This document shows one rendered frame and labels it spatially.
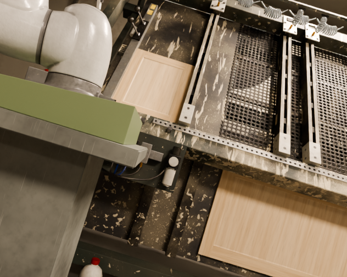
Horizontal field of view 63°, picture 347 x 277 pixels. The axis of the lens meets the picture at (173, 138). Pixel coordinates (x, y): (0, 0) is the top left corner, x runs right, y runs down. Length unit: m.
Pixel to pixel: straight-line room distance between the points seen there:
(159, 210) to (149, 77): 0.77
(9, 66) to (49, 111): 3.77
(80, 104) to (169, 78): 1.08
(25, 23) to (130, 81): 0.89
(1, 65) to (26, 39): 3.66
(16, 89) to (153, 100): 0.96
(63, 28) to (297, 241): 1.59
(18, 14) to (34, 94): 0.24
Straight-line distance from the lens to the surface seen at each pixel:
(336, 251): 1.99
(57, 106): 0.69
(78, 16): 0.87
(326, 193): 1.63
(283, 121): 1.67
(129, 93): 1.59
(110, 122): 0.66
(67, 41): 0.84
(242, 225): 1.75
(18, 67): 4.41
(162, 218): 1.71
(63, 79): 0.83
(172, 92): 1.64
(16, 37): 0.86
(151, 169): 1.39
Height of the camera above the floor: 0.77
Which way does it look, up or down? 2 degrees up
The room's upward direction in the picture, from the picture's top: 17 degrees clockwise
